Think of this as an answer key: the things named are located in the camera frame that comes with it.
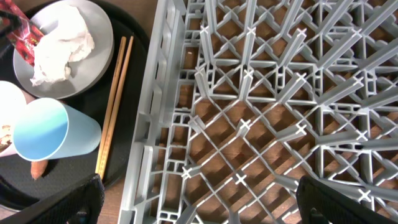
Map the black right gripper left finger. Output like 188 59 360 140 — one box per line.
1 174 104 224

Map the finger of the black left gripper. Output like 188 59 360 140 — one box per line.
1 11 22 58

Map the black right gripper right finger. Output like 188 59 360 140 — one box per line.
296 176 395 224

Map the red snack wrapper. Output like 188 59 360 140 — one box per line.
1 0 44 66

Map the white paper napkin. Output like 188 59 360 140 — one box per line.
30 5 95 86

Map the white bowl with food scraps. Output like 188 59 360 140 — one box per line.
1 81 27 157

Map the light blue plastic cup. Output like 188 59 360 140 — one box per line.
12 98 101 162

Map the grey dishwasher rack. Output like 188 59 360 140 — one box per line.
118 0 397 223

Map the wooden chopstick left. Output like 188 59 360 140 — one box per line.
95 37 126 179

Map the wooden chopstick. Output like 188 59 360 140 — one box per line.
102 36 134 172
95 37 126 179

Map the wooden chopstick right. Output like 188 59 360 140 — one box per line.
102 36 134 172

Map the orange carrot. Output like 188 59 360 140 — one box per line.
30 160 48 180

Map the round black serving tray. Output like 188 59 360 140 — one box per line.
1 1 149 211

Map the grey round plate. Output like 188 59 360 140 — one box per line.
13 0 114 99

